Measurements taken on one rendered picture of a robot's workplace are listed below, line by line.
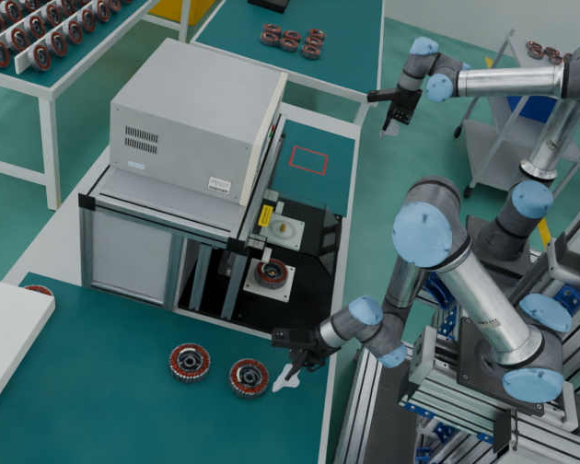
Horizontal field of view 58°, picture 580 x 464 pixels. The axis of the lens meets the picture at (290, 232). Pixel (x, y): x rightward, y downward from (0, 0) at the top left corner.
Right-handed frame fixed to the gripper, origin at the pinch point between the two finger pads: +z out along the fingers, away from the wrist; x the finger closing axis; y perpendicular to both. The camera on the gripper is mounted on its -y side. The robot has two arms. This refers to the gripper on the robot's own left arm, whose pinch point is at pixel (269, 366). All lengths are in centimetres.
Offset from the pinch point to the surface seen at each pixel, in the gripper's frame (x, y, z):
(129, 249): 26, -42, 10
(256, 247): 36.5, -8.2, -5.0
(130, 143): 40, -57, -11
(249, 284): 33.0, -1.1, 6.9
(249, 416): -10.2, 0.7, 9.6
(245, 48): 213, 1, 9
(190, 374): -1.0, -15.5, 14.7
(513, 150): 254, 224, -54
